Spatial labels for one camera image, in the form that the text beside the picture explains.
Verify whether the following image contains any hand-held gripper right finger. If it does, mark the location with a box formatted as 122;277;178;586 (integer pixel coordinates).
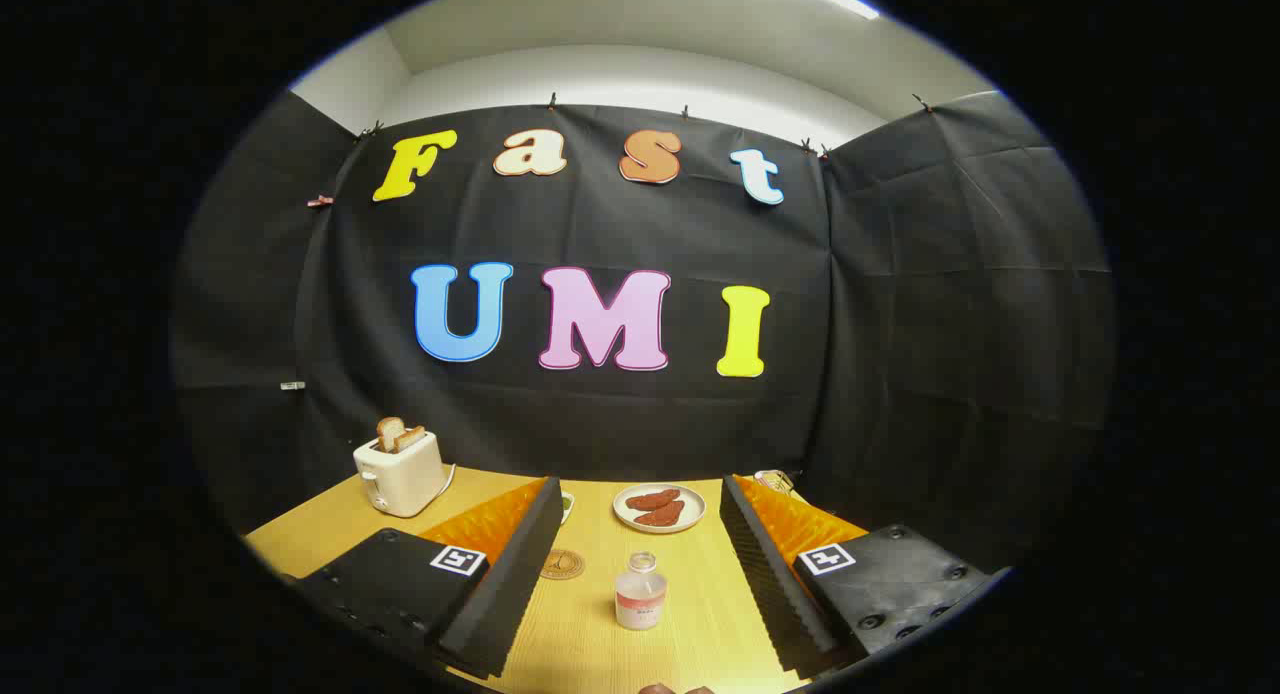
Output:
720;474;1011;680

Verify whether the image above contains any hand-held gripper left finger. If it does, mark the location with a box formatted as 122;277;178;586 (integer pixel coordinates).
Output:
283;476;566;680

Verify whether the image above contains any clear juice bottle red label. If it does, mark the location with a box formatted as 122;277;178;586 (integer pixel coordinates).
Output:
614;551;668;632

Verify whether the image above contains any wooden table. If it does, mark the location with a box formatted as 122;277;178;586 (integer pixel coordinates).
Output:
243;464;871;694

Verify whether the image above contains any white round plate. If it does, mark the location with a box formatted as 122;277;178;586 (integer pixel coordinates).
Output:
612;483;707;534

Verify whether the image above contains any cream toaster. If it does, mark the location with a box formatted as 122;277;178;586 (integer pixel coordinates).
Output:
353;429;446;519

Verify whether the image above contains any black backdrop cloth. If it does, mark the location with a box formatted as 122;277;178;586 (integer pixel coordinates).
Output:
170;89;1116;575

